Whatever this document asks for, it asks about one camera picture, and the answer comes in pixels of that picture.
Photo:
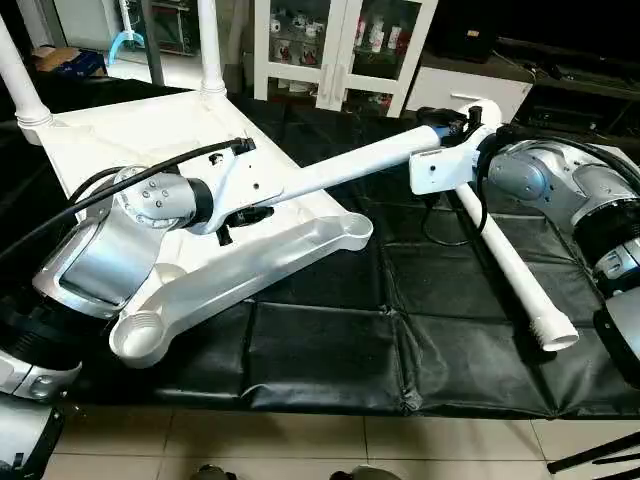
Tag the blue plastic tool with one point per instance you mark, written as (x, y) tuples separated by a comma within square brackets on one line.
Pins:
[(122, 42)]

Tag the brown cardboard box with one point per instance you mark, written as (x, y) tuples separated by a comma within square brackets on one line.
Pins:
[(65, 62)]

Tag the black stand leg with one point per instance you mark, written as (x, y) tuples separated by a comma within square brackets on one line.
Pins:
[(595, 455)]

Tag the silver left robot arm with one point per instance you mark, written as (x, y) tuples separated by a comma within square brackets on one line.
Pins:
[(110, 240)]

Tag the black work mat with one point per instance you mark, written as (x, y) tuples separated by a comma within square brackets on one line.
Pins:
[(330, 350)]

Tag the white glass-door cabinet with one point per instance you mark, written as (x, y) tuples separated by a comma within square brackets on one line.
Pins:
[(340, 50)]

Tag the black metal pole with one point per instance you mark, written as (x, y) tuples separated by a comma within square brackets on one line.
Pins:
[(152, 40)]

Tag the white plastic table leg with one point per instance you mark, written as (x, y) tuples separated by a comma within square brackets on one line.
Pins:
[(350, 165), (510, 260), (20, 75), (210, 45)]

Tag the white plastic table top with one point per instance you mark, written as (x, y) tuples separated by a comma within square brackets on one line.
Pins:
[(150, 130)]

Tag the white drawer unit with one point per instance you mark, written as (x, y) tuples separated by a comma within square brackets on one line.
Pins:
[(470, 85)]

